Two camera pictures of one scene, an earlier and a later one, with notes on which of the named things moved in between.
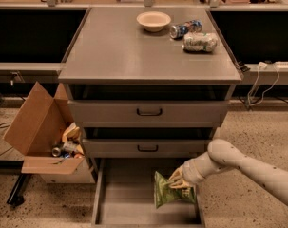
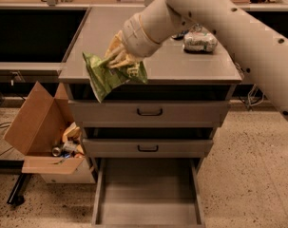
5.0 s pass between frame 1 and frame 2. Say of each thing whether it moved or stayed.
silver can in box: stayed
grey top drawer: stayed
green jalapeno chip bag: moved
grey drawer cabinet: stayed
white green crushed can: stayed
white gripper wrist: moved
